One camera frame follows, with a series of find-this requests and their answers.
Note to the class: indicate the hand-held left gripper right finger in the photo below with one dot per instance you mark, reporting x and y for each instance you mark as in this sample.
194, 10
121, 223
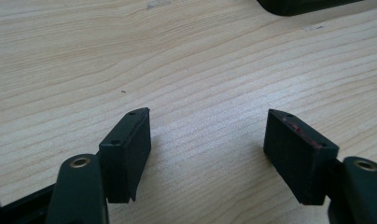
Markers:
297, 158

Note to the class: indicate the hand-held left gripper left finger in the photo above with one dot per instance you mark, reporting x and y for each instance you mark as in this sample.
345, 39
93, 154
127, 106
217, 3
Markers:
124, 161

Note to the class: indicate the black flat object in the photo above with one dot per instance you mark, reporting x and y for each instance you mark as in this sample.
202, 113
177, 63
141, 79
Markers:
297, 5

